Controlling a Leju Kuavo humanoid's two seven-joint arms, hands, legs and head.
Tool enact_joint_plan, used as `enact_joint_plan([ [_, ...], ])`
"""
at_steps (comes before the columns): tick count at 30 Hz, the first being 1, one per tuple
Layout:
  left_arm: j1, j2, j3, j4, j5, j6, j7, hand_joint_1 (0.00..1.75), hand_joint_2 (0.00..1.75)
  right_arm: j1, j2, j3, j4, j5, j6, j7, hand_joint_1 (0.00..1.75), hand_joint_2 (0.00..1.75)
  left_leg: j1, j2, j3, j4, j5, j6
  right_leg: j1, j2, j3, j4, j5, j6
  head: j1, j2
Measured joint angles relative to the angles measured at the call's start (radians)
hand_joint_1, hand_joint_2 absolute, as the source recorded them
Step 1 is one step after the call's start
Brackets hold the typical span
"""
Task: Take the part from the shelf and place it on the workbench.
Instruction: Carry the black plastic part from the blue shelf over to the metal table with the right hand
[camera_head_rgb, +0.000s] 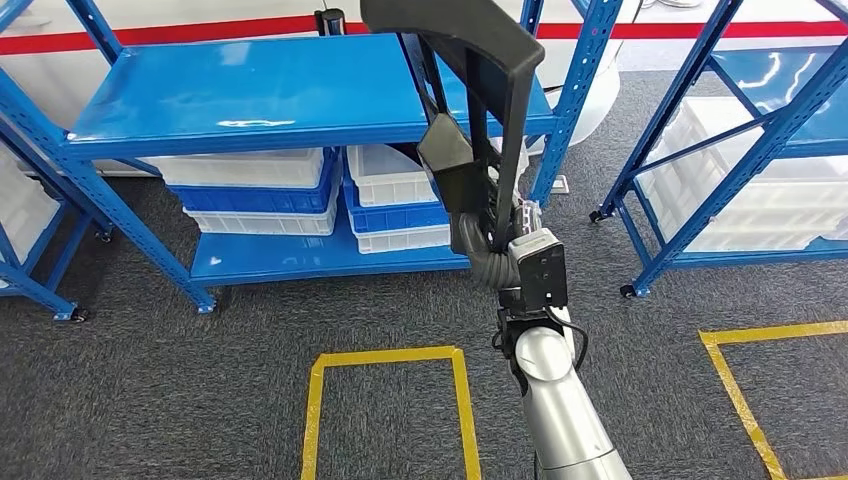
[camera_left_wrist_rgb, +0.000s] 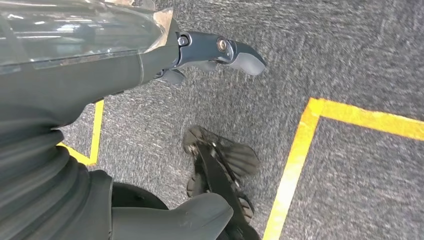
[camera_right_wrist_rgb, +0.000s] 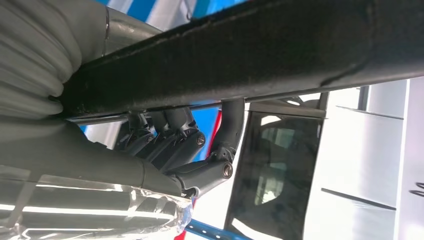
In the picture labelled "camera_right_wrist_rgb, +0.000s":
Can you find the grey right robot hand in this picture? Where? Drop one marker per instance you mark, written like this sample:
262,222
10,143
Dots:
82,172

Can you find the white car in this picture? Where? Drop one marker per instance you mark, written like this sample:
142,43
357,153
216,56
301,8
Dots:
357,149

